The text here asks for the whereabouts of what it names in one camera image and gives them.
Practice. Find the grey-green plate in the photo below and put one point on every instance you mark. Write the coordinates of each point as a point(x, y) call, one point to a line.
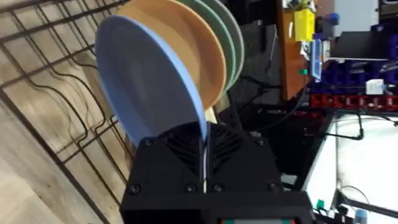
point(234, 34)

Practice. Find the orange plate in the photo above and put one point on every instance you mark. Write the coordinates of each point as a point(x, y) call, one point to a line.
point(189, 46)

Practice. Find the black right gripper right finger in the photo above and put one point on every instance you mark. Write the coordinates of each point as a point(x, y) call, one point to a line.
point(239, 165)

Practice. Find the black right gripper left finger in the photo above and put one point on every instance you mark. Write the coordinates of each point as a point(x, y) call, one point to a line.
point(168, 168)

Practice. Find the blue storage bins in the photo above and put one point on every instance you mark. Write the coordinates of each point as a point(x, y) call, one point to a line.
point(357, 74)

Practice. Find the yellow box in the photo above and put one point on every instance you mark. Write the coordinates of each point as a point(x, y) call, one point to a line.
point(304, 25)

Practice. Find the green plate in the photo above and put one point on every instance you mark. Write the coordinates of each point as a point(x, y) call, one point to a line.
point(224, 40)

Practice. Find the brown wooden board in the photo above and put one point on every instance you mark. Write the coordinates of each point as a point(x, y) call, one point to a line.
point(290, 56)

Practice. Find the white box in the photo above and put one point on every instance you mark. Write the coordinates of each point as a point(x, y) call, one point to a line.
point(374, 86)

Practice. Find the blue plate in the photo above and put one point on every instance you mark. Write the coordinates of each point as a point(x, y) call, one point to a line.
point(146, 84)

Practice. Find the red storage bins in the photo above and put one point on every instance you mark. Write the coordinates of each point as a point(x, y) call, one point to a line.
point(354, 101)

